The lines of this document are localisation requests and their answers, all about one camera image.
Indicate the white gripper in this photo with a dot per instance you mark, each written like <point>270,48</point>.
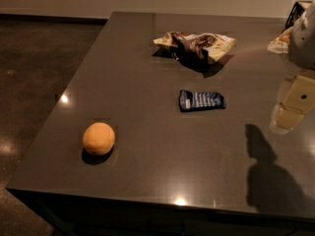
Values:
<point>304,38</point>

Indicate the dark blue snack bar wrapper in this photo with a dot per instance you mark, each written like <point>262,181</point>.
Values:
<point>197,101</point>

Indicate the pale snack bag near basket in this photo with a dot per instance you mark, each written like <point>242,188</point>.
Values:
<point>280,45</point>

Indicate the crumpled brown chip bag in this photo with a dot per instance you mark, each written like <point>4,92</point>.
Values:
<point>204,48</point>

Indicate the orange round fruit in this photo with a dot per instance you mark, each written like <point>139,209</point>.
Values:
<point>98,139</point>

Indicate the black wire basket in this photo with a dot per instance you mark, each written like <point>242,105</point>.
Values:
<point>297,10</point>

